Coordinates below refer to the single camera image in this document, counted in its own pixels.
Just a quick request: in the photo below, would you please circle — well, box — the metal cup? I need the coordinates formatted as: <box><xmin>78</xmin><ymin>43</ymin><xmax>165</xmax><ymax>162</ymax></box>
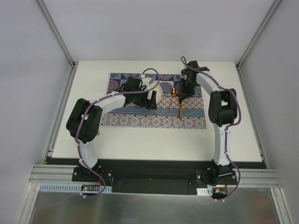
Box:
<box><xmin>180</xmin><ymin>69</ymin><xmax>186</xmax><ymax>79</ymax></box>

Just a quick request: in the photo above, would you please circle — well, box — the cream plate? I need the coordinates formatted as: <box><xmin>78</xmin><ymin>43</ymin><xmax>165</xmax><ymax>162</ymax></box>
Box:
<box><xmin>154</xmin><ymin>84</ymin><xmax>163</xmax><ymax>104</ymax></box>

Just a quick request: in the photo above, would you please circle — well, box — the copper spoon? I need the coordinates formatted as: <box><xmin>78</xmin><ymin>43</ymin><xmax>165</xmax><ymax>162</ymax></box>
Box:
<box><xmin>165</xmin><ymin>87</ymin><xmax>178</xmax><ymax>118</ymax></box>

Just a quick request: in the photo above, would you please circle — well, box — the patterned cloth placemat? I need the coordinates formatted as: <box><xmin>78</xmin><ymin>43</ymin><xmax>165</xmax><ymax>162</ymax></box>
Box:
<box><xmin>100</xmin><ymin>74</ymin><xmax>206</xmax><ymax>129</ymax></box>

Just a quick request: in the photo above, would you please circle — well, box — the gold knife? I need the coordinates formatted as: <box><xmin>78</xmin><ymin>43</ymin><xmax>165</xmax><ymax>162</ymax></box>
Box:
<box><xmin>179</xmin><ymin>101</ymin><xmax>183</xmax><ymax>121</ymax></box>

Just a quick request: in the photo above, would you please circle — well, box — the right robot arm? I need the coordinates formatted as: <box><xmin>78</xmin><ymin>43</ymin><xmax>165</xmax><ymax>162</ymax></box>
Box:
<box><xmin>179</xmin><ymin>56</ymin><xmax>242</xmax><ymax>184</ymax></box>

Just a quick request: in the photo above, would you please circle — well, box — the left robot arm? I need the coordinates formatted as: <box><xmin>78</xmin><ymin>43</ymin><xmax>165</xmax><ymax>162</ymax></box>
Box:
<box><xmin>66</xmin><ymin>76</ymin><xmax>159</xmax><ymax>182</ymax></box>

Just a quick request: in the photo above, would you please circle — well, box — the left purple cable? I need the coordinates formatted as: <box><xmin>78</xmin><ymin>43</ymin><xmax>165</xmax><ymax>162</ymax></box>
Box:
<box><xmin>74</xmin><ymin>68</ymin><xmax>160</xmax><ymax>199</ymax></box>

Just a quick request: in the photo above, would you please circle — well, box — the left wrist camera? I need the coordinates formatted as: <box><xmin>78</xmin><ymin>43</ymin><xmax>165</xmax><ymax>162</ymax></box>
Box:
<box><xmin>141</xmin><ymin>74</ymin><xmax>156</xmax><ymax>89</ymax></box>

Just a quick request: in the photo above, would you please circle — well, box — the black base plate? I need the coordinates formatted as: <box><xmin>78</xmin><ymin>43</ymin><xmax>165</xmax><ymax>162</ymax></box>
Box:
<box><xmin>72</xmin><ymin>159</ymin><xmax>237</xmax><ymax>195</ymax></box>

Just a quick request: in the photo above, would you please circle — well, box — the right aluminium frame post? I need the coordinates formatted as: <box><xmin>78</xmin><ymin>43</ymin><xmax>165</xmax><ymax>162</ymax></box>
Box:
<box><xmin>236</xmin><ymin>0</ymin><xmax>283</xmax><ymax>70</ymax></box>

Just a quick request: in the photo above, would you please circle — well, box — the aluminium frame post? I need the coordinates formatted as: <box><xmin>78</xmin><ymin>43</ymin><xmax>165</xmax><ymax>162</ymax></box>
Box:
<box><xmin>236</xmin><ymin>0</ymin><xmax>283</xmax><ymax>70</ymax></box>
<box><xmin>35</xmin><ymin>0</ymin><xmax>75</xmax><ymax>68</ymax></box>

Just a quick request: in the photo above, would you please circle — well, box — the left aluminium frame post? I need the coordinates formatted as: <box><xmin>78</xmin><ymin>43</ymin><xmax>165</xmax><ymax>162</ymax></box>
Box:
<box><xmin>35</xmin><ymin>0</ymin><xmax>75</xmax><ymax>68</ymax></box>

